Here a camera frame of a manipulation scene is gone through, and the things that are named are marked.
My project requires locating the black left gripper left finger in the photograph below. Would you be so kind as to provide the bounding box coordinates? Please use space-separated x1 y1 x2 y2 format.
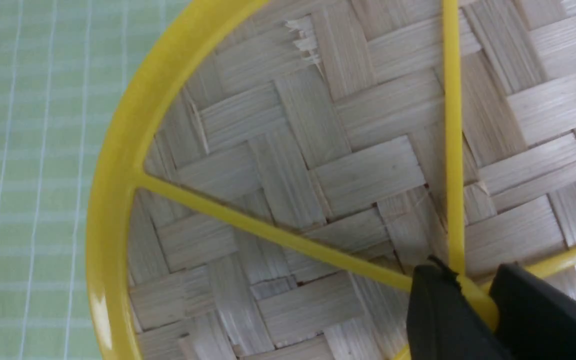
406 256 511 360

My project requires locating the green checked tablecloth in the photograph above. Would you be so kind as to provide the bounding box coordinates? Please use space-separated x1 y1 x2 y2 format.
0 0 188 360

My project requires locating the yellow bamboo steamer lid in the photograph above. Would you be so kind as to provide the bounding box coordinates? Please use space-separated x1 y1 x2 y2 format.
86 0 576 360

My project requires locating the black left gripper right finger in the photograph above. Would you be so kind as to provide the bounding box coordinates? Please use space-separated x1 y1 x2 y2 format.
489 264 576 360

